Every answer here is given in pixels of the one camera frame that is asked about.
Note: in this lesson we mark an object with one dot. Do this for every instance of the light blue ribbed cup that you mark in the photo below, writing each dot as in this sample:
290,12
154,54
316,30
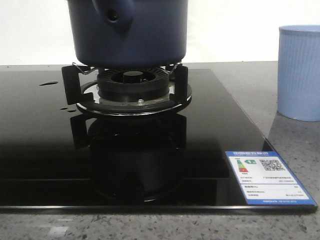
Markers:
298,76

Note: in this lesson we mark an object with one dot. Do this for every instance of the black pot support grate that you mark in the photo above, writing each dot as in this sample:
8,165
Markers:
81,88

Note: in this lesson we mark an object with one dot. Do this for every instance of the dark blue cooking pot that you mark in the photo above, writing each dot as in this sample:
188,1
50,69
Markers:
127,34

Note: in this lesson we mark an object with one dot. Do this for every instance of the black gas burner head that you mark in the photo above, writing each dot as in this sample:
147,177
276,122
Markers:
124,85

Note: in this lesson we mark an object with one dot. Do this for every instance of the black glass gas cooktop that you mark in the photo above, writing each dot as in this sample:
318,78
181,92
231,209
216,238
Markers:
53,158

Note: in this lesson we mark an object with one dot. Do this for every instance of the blue white energy label sticker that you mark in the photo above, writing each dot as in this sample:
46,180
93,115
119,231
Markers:
265,179

